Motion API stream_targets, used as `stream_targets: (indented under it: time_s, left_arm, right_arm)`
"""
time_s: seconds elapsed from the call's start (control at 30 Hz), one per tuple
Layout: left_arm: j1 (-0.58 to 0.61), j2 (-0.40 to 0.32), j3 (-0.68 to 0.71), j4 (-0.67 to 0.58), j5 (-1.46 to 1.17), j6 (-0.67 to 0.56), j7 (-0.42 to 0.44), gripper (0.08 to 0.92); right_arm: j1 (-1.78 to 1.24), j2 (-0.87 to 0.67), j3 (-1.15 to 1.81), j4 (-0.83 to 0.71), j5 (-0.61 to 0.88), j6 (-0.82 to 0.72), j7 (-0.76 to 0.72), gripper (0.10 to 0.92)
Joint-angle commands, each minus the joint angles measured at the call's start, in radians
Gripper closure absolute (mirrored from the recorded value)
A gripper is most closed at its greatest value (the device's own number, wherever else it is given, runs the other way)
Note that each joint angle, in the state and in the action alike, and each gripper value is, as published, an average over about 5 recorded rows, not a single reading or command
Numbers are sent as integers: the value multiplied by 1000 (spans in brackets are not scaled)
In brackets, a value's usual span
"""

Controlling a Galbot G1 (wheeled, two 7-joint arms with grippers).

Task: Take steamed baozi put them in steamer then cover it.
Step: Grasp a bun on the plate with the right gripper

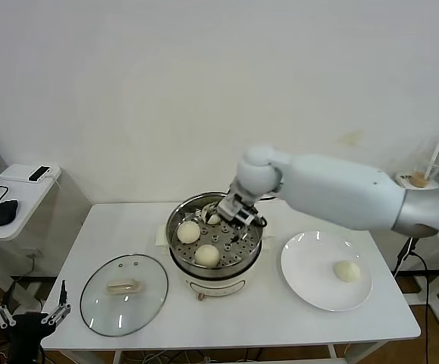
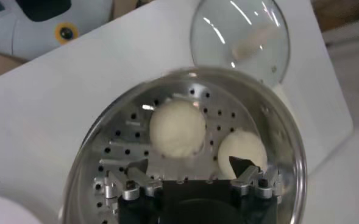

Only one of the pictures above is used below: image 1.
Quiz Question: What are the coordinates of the white drinking straw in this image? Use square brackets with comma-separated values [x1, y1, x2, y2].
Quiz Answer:
[423, 133, 439, 181]

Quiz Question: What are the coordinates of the flat white box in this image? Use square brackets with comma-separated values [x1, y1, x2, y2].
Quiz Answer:
[0, 164, 61, 185]

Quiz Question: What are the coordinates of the white steamed baozi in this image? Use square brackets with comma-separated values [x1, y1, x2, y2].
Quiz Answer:
[333, 259, 361, 284]
[194, 244, 221, 269]
[176, 221, 200, 244]
[202, 204, 222, 225]

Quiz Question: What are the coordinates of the glass lid with cream handle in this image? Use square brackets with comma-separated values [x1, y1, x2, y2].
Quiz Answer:
[80, 254, 169, 337]

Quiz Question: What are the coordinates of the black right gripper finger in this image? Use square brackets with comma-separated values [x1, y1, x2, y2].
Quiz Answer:
[202, 202, 224, 224]
[228, 226, 251, 243]

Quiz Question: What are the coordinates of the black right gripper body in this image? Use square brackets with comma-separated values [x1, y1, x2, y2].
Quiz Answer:
[234, 206, 268, 229]

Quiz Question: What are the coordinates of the thin black hanging cable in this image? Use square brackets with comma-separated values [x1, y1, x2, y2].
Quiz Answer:
[408, 252, 431, 364]

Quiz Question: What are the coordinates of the cream electric cooker pot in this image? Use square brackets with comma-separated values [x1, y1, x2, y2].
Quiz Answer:
[154, 215, 275, 303]

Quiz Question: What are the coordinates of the white side desk with mouse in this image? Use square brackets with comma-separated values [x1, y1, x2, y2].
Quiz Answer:
[0, 163, 63, 335]

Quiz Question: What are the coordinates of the perforated steel steamer basket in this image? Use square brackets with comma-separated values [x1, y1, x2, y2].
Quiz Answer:
[165, 193, 264, 269]

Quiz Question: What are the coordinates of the clear plastic drink cup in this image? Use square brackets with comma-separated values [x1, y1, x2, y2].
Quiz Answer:
[411, 152, 439, 190]

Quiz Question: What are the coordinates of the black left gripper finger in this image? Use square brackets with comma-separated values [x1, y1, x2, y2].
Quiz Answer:
[39, 279, 72, 327]
[0, 286, 17, 328]

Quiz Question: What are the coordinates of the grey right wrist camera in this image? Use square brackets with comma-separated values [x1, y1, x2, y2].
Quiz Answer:
[218, 192, 246, 221]

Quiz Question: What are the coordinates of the white round plate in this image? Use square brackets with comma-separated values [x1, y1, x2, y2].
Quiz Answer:
[280, 231, 374, 312]

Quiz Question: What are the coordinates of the black computer mouse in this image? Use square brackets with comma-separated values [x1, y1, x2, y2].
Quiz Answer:
[0, 199, 20, 228]

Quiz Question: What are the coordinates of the small black flat device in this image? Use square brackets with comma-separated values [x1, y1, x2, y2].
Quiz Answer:
[28, 165, 52, 183]

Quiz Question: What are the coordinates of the black cable with inline adapter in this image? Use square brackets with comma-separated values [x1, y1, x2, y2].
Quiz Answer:
[392, 235, 418, 278]

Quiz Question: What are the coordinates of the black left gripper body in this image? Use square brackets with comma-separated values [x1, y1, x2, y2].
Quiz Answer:
[8, 312, 55, 364]

